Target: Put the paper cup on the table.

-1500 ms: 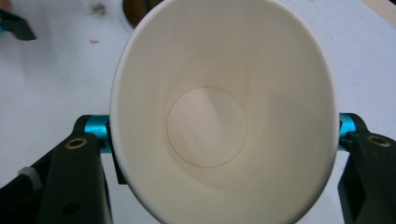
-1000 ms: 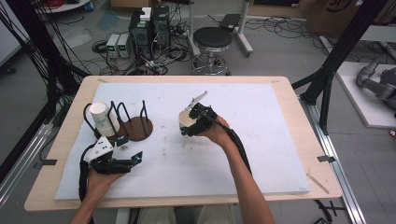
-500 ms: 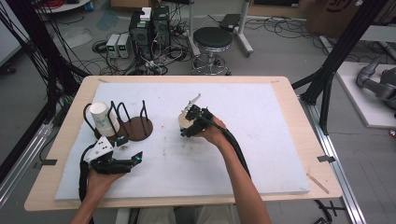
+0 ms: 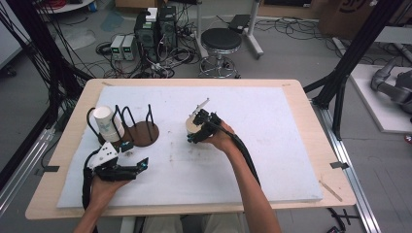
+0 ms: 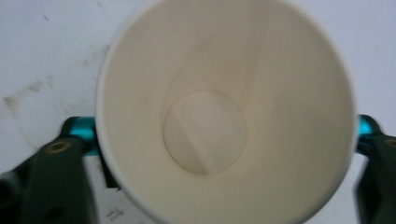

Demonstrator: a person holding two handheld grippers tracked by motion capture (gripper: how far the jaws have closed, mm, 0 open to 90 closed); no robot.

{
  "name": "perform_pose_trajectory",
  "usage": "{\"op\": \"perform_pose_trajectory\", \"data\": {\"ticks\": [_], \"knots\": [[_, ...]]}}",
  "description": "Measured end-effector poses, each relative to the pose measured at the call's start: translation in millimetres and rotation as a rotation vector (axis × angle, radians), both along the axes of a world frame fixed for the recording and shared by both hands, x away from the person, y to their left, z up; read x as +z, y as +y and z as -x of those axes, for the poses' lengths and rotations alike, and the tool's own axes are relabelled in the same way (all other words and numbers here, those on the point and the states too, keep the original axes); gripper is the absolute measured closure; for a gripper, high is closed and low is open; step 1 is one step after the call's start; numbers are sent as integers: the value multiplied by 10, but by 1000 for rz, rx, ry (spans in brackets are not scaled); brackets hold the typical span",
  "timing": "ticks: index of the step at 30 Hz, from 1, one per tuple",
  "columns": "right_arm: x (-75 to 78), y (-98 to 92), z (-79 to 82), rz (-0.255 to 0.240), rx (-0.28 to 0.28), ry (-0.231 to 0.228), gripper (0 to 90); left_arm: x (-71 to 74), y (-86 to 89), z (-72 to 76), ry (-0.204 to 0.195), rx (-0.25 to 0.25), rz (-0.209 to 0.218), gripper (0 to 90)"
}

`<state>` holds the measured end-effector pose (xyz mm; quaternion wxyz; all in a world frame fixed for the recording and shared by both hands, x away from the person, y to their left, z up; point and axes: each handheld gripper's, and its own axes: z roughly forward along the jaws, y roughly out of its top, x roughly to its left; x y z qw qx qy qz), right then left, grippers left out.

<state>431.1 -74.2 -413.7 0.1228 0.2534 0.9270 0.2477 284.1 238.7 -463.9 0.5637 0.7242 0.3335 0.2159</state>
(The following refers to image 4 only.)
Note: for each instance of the wooden stick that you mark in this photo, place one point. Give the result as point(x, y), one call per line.
point(330, 191)

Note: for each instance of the black round stool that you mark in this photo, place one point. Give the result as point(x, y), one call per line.
point(221, 39)

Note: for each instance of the black tape piece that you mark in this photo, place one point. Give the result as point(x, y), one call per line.
point(50, 168)
point(339, 165)

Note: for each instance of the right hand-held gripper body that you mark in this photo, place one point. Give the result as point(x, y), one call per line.
point(210, 124)

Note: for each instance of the white board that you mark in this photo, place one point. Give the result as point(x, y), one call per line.
point(375, 110)

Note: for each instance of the white foam mat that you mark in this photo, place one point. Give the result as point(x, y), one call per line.
point(226, 161)

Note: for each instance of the black computer tower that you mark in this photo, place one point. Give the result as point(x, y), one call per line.
point(167, 26)
point(145, 35)

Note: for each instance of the black flat device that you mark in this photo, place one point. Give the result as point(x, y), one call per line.
point(239, 22)

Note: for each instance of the person's left hand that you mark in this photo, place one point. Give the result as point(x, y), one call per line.
point(103, 191)

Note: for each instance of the white metal stand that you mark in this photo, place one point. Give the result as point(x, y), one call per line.
point(252, 39)

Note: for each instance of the person's legs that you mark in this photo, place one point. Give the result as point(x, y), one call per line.
point(168, 225)

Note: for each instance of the grey power supply unit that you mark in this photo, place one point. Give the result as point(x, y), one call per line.
point(117, 47)
point(129, 48)

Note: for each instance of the cardboard box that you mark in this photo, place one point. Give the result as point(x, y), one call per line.
point(350, 16)

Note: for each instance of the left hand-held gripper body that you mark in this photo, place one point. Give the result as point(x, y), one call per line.
point(105, 157)

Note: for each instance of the aluminium rail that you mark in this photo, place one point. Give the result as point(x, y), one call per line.
point(22, 176)
point(350, 181)

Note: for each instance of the person's right hand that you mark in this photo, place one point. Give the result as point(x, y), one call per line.
point(223, 137)

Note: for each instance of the black metal frame post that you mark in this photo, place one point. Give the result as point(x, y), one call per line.
point(350, 61)

